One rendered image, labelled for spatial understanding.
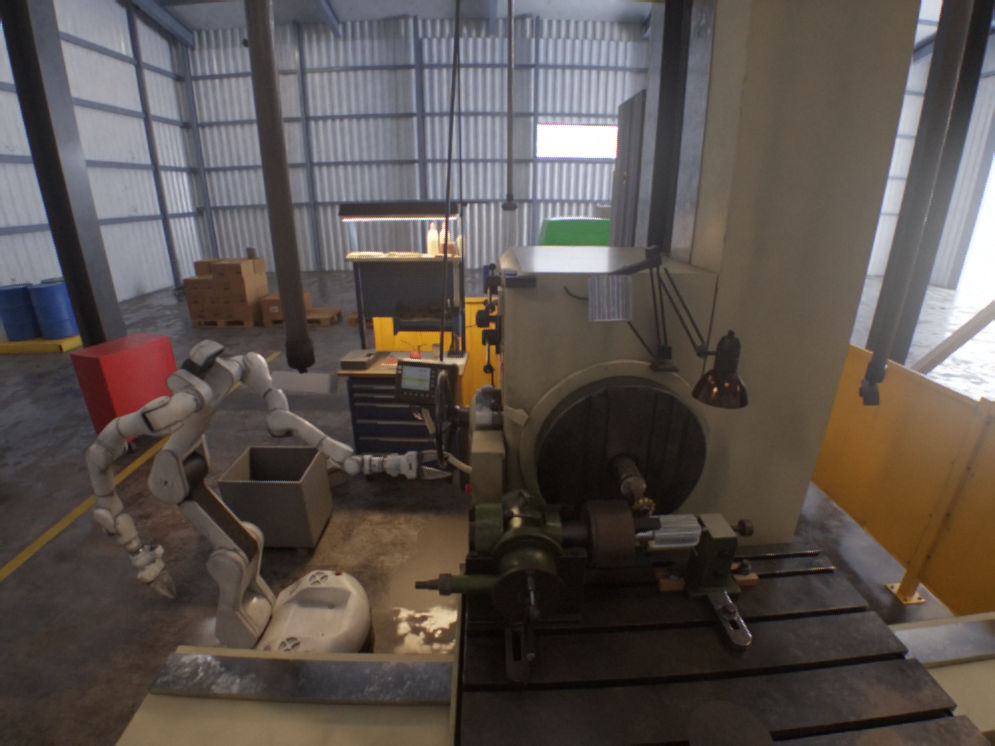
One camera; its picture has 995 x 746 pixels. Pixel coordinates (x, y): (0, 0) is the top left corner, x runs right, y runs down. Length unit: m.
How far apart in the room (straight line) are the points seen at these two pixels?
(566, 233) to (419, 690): 4.78
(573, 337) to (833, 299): 0.86
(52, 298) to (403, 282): 7.31
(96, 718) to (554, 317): 2.67
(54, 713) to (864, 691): 3.15
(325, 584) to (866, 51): 2.88
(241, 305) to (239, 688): 7.88
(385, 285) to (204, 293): 6.17
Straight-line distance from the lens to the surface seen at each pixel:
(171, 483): 2.09
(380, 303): 3.71
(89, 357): 4.98
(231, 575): 2.26
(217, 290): 9.34
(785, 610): 1.67
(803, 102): 1.66
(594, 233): 5.58
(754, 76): 1.59
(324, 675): 1.73
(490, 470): 1.52
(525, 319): 1.42
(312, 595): 2.56
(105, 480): 2.04
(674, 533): 1.43
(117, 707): 2.98
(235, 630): 2.50
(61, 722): 3.07
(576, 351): 1.47
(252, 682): 1.79
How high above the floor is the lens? 2.10
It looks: 21 degrees down
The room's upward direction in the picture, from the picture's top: straight up
